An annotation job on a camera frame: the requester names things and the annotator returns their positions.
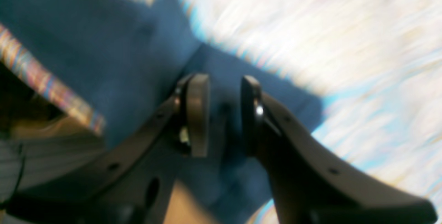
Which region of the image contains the patterned colourful tablecloth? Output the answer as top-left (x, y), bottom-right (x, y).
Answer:
top-left (1, 0), bottom-right (441, 215)

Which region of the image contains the dark blue t-shirt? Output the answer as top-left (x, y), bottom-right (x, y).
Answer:
top-left (1, 0), bottom-right (323, 224)

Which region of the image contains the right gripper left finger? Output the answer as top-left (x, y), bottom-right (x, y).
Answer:
top-left (6, 74), bottom-right (210, 224)

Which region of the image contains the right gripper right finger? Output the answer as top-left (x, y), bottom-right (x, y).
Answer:
top-left (241, 76), bottom-right (437, 224)

